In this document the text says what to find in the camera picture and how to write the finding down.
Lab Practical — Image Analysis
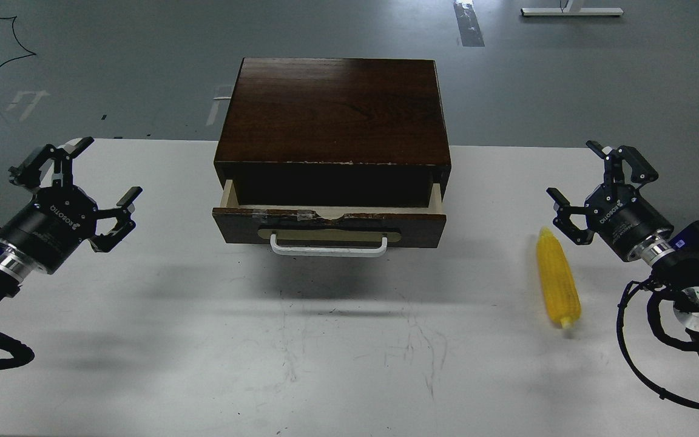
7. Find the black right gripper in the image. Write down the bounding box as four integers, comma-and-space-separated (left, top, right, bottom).
546, 140, 674, 262

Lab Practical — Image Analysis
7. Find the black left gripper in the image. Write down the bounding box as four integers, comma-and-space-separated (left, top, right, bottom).
0, 137, 143, 274

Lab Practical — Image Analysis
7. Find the yellow plastic corn cob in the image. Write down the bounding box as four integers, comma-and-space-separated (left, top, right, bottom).
536, 227, 581, 330

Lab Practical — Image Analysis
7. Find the wooden drawer with white handle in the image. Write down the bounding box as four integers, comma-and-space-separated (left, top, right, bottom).
212, 180, 447, 257

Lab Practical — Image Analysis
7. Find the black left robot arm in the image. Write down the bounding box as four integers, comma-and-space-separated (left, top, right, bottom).
0, 137, 142, 371

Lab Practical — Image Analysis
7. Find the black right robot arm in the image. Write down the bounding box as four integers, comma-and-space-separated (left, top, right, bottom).
546, 140, 699, 410

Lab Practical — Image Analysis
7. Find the dark wooden drawer cabinet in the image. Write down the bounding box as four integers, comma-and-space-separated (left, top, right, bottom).
214, 57, 451, 207

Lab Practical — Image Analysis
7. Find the white table leg base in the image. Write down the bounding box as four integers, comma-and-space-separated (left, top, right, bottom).
521, 1, 624, 17

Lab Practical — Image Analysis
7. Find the grey floor tape strip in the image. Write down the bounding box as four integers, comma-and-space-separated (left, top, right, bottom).
452, 1, 485, 47

